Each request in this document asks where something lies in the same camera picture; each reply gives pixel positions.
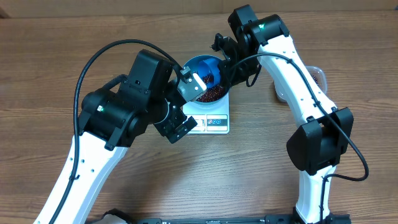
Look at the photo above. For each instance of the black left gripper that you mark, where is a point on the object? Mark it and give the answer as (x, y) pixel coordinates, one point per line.
(169, 129)

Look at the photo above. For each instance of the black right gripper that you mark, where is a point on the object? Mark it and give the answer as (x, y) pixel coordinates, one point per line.
(231, 76)

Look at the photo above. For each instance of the blue plastic measuring scoop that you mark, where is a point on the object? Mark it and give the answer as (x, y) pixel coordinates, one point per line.
(209, 72)

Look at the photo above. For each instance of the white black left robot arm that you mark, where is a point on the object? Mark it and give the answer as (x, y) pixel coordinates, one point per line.
(111, 118)

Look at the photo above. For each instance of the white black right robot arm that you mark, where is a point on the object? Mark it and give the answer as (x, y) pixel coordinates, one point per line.
(323, 129)

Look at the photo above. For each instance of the white digital kitchen scale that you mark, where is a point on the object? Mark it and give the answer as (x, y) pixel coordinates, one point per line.
(211, 118)

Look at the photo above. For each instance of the red beans in bowl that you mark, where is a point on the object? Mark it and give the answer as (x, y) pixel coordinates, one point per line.
(214, 91)

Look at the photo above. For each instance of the teal metal bowl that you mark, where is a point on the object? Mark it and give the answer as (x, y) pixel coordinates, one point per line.
(193, 63)

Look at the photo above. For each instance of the clear plastic bean container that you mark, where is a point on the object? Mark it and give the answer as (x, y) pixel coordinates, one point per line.
(312, 71)

